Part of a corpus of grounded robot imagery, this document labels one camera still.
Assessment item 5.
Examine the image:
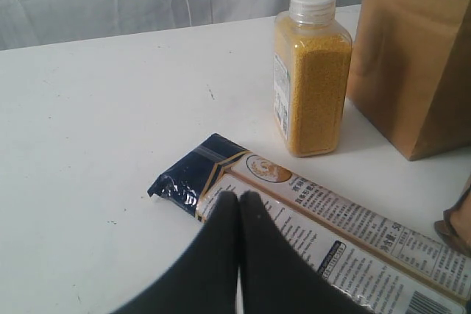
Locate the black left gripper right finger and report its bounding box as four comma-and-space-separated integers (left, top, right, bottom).
239, 191, 368, 313

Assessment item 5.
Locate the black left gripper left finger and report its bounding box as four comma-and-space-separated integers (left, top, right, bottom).
116, 191, 239, 313

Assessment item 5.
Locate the brown paper shopping bag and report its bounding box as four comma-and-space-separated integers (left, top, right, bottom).
347, 0, 470, 160

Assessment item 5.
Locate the noodle packet, navy and white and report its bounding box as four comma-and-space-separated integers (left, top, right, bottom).
148, 134, 470, 313

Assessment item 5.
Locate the brown pouch with orange label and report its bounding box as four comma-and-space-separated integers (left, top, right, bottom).
434, 178, 471, 257

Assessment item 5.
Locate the yellow millet plastic bottle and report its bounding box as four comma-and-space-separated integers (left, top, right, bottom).
273, 0, 353, 157

